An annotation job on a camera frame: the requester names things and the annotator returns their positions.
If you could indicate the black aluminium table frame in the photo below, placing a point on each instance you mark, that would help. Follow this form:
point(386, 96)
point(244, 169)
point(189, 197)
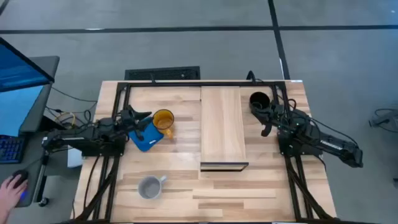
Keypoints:
point(186, 84)

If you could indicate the black desk caster wheel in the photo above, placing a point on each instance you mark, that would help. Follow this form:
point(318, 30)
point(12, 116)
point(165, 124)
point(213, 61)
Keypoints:
point(43, 202)

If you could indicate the black computer mouse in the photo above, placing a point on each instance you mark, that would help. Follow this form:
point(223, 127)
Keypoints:
point(21, 175)

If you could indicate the blue folded cloth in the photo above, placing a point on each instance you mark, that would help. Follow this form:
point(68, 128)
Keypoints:
point(150, 139)

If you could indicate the black floor grille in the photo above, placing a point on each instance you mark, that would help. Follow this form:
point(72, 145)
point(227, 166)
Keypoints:
point(161, 73)

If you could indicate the computer monitor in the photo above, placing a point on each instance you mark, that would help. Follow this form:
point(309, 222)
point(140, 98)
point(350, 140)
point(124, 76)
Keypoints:
point(18, 68)
point(15, 109)

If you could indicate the grey desk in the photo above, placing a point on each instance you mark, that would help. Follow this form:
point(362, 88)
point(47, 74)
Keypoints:
point(35, 174)

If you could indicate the yellow mug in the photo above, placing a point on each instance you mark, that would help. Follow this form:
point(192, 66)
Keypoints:
point(163, 119)

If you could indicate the white box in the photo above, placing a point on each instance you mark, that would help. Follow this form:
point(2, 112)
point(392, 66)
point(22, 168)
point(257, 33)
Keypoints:
point(74, 158)

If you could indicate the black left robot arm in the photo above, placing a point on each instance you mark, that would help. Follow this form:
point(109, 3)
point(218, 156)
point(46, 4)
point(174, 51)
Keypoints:
point(77, 138)

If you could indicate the person's hand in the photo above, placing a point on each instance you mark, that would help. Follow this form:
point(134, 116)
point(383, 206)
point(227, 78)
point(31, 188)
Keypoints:
point(9, 196)

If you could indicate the black mug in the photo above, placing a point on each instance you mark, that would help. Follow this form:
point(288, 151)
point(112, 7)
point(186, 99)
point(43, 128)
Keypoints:
point(259, 99)

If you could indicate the backlit computer keyboard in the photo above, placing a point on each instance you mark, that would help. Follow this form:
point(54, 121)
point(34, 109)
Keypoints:
point(11, 149)

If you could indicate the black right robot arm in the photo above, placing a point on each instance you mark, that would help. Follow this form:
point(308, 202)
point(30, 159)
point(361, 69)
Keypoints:
point(335, 144)

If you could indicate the grey floral mug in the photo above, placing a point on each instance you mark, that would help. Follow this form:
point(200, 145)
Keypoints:
point(150, 188)

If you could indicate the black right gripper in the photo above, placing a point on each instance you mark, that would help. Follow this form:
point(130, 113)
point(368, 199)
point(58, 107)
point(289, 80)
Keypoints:
point(270, 115)

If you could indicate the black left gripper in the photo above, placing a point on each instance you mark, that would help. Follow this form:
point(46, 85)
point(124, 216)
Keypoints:
point(129, 121)

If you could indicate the black floor device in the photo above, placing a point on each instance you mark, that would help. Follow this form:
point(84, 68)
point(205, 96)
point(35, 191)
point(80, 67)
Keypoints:
point(385, 119)

